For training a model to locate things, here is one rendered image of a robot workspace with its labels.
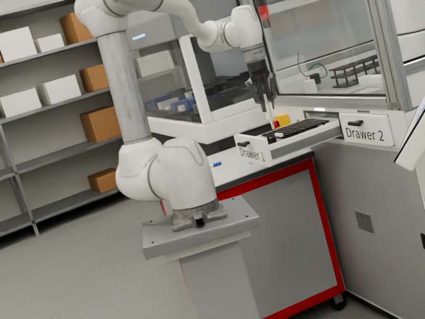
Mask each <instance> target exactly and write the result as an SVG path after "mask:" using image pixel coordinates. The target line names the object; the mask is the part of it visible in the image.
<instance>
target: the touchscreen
mask: <svg viewBox="0 0 425 319"><path fill-rule="evenodd" d="M415 113H416V112H415ZM415 113H414V115H415ZM413 118H414V116H413ZM413 118H412V120H413ZM411 123H412V121H411ZM411 123H410V124H411ZM409 127H410V126H409ZM409 127H408V129H409ZM408 129H407V132H408ZM407 132H406V134H407ZM406 134H405V136H406ZM404 139H405V137H404V138H403V141H404ZM403 141H402V143H403ZM402 143H401V146H402ZM401 146H400V148H401V149H400V148H399V150H398V153H397V155H396V157H395V159H394V163H396V164H398V165H400V166H402V167H404V168H406V169H408V170H409V171H413V170H414V169H415V168H416V166H417V164H418V163H419V161H420V160H421V158H422V156H423V155H424V153H425V109H424V110H423V112H422V113H421V115H420V117H419V119H418V120H417V122H416V124H415V125H414V127H413V129H412V130H411V132H410V134H409V136H408V138H407V139H406V141H405V142H404V144H403V146H402V147H401Z"/></svg>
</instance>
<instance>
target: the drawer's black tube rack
mask: <svg viewBox="0 0 425 319"><path fill-rule="evenodd" d="M327 122H329V120H317V119H305V120H302V121H299V122H296V123H293V124H291V125H287V126H285V127H282V128H279V129H276V130H273V131H270V132H268V133H266V134H274V135H275V133H283V136H285V138H284V139H287V138H289V137H293V136H294V135H298V134H301V133H303V132H306V131H309V130H312V129H314V128H318V127H321V126H318V125H322V124H323V125H325V123H327ZM267 139H268V144H269V145H270V144H273V143H275V142H277V141H276V138H272V139H269V137H267Z"/></svg>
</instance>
